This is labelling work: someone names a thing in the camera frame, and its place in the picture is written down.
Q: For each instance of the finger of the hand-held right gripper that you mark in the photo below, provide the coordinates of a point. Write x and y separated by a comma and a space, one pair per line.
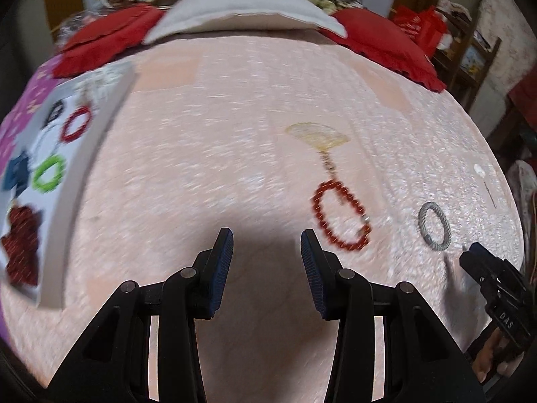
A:
474, 266
491, 262

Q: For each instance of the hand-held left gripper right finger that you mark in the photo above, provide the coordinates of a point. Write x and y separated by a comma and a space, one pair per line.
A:
312, 273

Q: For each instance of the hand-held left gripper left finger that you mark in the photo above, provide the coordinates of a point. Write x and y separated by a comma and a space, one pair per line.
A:
222, 268

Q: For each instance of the white tray box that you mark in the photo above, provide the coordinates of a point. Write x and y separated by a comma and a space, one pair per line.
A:
79, 193

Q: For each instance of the blue hair claw clip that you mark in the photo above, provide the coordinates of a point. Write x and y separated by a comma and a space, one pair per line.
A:
16, 172

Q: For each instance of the person's right hand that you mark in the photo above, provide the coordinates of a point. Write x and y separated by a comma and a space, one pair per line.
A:
486, 354

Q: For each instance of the white hairpin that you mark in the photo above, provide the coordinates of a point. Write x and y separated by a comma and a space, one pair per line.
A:
479, 170

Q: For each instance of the pink textured blanket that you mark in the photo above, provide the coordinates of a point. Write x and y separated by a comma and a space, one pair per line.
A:
251, 134

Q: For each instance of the wooden shelf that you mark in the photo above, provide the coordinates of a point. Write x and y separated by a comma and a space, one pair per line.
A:
474, 54

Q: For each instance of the red bag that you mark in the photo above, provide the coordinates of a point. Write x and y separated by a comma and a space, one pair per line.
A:
419, 25

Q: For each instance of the red fringed cushion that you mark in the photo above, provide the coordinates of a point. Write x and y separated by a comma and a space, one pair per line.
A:
100, 37
377, 33

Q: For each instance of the purple bed sheet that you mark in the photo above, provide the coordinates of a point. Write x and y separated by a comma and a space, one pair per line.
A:
21, 109

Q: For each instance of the white pillow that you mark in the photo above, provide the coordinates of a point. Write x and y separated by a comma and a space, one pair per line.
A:
243, 4

